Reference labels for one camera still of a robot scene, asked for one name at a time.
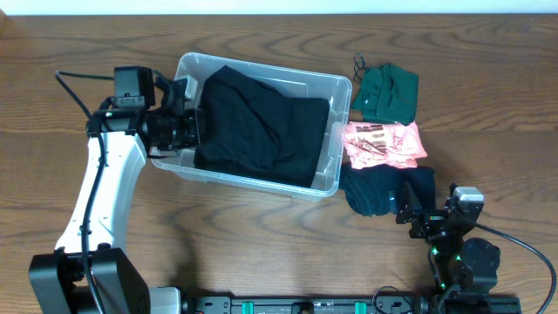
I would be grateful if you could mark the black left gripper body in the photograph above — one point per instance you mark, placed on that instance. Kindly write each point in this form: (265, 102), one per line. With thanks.
(192, 128)

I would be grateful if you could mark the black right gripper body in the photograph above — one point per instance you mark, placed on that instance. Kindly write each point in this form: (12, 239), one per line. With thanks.
(431, 221)

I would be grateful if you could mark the black garment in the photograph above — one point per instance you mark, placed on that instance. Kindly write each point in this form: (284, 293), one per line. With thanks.
(247, 122)

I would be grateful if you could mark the green garment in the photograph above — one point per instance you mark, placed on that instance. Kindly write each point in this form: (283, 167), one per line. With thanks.
(388, 94)

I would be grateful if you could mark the black trousers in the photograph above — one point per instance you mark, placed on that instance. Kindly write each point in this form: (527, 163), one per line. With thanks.
(299, 154)

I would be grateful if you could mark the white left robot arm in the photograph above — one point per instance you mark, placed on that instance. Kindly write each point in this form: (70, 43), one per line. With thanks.
(89, 271)

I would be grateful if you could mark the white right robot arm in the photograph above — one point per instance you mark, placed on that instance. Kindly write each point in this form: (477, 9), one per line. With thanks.
(469, 265)

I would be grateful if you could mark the dark teal folded garment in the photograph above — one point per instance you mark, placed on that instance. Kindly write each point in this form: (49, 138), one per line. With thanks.
(378, 190)

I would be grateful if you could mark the pink printed folded shirt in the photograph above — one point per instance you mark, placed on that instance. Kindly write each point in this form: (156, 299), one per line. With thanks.
(395, 145)

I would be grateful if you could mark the clear plastic storage bin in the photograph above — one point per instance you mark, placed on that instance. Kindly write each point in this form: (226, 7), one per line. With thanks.
(337, 90)

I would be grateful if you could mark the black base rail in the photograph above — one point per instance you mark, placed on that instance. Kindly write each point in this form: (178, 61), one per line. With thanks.
(382, 303)

